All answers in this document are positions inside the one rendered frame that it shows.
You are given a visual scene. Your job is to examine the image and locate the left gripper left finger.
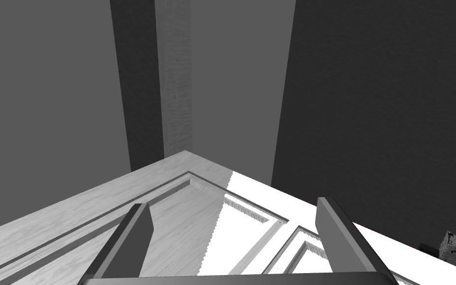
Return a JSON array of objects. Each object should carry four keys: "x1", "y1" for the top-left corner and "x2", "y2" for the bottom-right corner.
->
[{"x1": 78, "y1": 202, "x2": 155, "y2": 283}]

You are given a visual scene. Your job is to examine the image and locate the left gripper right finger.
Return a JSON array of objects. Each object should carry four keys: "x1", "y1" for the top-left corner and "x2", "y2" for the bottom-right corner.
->
[{"x1": 315, "y1": 196, "x2": 390, "y2": 275}]

